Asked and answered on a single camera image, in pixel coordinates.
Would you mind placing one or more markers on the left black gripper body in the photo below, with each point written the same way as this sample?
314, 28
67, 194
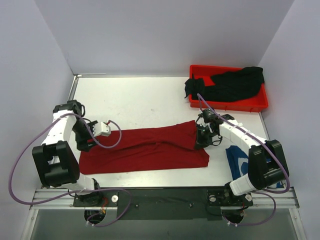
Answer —
83, 141

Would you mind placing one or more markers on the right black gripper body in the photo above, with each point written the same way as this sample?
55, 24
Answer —
201, 136

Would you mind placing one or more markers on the red t shirt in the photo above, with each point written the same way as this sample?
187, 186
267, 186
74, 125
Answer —
146, 149

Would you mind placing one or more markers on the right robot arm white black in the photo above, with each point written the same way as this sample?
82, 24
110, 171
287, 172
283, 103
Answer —
233, 131

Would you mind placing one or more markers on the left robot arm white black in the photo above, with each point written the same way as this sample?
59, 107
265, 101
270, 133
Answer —
55, 161

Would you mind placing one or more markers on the blue folded t shirt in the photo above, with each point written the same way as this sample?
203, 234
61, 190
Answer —
236, 160

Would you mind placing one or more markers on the black t shirt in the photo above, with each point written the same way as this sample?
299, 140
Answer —
230, 86

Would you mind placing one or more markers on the red plastic bin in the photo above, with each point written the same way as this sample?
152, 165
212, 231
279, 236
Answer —
254, 104

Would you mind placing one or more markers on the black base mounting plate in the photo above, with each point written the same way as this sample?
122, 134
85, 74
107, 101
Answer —
167, 203

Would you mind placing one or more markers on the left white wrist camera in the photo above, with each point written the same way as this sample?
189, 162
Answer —
100, 129

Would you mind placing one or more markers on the aluminium frame rail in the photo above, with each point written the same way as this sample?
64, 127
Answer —
110, 94

